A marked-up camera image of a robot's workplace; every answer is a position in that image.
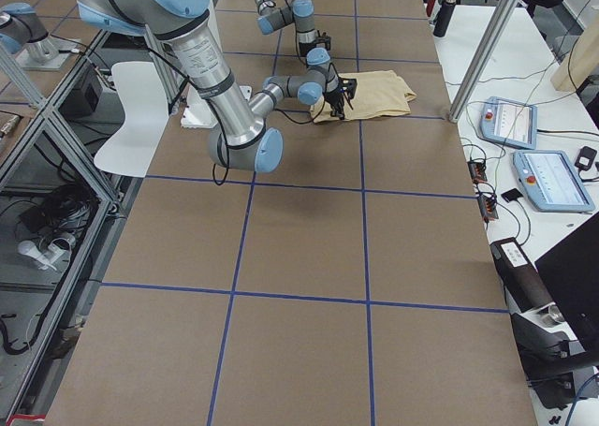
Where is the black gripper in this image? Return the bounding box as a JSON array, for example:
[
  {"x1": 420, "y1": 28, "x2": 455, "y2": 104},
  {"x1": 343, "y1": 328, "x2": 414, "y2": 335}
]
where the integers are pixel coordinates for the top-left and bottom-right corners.
[{"x1": 324, "y1": 86, "x2": 345, "y2": 120}]

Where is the cream long-sleeve printed shirt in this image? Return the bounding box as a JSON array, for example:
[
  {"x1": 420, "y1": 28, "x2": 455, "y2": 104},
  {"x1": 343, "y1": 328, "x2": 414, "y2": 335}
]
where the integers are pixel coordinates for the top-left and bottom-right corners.
[{"x1": 340, "y1": 70, "x2": 416, "y2": 121}]

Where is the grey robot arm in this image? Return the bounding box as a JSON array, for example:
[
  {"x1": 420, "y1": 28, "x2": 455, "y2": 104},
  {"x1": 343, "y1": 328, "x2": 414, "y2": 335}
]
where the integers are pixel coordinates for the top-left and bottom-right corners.
[
  {"x1": 255, "y1": 0, "x2": 330, "y2": 62},
  {"x1": 78, "y1": 0, "x2": 357, "y2": 173}
]

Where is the black water bottle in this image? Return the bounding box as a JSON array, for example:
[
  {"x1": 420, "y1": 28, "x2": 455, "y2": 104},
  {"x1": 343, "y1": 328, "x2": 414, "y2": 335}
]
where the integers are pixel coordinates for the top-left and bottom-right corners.
[{"x1": 433, "y1": 0, "x2": 458, "y2": 37}]

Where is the upper blue teach pendant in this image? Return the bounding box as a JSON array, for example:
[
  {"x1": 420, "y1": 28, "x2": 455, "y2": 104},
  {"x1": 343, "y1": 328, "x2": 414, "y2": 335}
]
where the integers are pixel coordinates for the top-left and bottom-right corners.
[{"x1": 479, "y1": 96, "x2": 537, "y2": 150}]

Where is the blue teach pendant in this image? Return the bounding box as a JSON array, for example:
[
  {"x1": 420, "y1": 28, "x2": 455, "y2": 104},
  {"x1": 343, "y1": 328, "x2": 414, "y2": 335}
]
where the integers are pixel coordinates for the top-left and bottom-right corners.
[
  {"x1": 512, "y1": 150, "x2": 595, "y2": 213},
  {"x1": 479, "y1": 96, "x2": 537, "y2": 150}
]

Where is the white curved plastic chair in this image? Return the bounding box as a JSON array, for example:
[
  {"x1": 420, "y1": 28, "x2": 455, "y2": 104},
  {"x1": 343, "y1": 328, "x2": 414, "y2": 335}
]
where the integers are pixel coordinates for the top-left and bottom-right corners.
[{"x1": 94, "y1": 61, "x2": 170, "y2": 178}]

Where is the lower blue teach pendant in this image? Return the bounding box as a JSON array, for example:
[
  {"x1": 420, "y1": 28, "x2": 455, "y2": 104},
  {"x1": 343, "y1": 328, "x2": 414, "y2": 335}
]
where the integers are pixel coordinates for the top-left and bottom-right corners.
[{"x1": 512, "y1": 150, "x2": 595, "y2": 213}]

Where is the black monitor on desk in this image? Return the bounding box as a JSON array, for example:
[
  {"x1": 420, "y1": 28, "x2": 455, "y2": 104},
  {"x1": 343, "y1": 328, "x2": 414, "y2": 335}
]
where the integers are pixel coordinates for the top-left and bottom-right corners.
[{"x1": 535, "y1": 214, "x2": 598, "y2": 350}]

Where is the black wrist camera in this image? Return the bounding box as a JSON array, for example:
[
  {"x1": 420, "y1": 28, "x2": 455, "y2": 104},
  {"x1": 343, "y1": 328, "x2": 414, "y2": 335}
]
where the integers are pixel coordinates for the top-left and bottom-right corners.
[
  {"x1": 314, "y1": 30, "x2": 331, "y2": 51},
  {"x1": 340, "y1": 79, "x2": 358, "y2": 100}
]

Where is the grey aluminium frame post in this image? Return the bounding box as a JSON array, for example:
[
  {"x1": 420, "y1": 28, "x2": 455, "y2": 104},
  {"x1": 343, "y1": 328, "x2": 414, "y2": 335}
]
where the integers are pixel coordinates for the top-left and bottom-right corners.
[{"x1": 447, "y1": 0, "x2": 519, "y2": 124}]

